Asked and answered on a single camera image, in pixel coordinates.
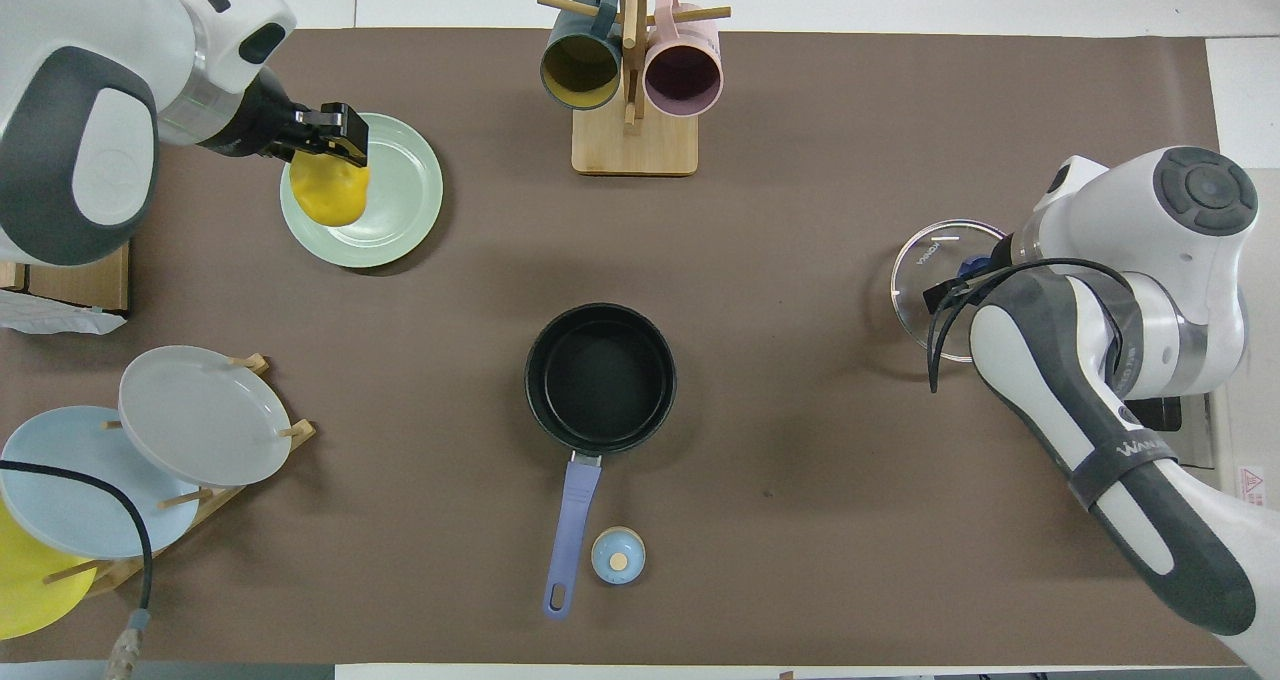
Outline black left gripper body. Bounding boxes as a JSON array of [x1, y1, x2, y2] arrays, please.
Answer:
[[262, 100, 341, 161]]

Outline glass lid with blue knob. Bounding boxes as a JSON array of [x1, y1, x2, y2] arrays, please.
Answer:
[[890, 218, 1011, 364]]

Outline yellow potato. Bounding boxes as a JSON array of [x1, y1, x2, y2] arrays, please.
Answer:
[[290, 150, 371, 228]]

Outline pale green plate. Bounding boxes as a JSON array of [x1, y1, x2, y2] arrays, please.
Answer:
[[280, 112, 444, 269]]

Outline grey plate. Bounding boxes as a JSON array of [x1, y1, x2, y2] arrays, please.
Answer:
[[118, 346, 293, 488]]

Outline light blue plate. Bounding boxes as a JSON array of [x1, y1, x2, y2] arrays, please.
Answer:
[[0, 406, 201, 560]]

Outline wooden plate rack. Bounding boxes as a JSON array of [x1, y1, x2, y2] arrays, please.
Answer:
[[40, 353, 318, 596]]

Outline yellow plate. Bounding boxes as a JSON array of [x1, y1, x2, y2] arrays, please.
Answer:
[[0, 500, 98, 641]]

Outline brown table mat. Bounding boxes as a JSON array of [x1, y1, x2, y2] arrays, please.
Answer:
[[0, 28, 1273, 666]]

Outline dark teal mug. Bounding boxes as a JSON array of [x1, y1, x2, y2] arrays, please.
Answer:
[[540, 0, 625, 111]]

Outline wooden mug tree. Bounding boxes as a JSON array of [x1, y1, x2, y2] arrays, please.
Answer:
[[537, 0, 732, 177]]

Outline white marble pattern cloth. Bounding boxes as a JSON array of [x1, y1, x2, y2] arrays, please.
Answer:
[[0, 290, 129, 337]]

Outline pink mug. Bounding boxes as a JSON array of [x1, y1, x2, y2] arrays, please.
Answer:
[[643, 0, 724, 119]]

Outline beige toaster oven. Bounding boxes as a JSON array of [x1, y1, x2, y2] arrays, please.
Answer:
[[1125, 168, 1280, 513]]

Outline black pot with purple handle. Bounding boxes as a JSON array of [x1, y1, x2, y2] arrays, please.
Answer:
[[524, 303, 678, 621]]

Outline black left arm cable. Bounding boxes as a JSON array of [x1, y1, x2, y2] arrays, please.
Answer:
[[0, 458, 154, 680]]

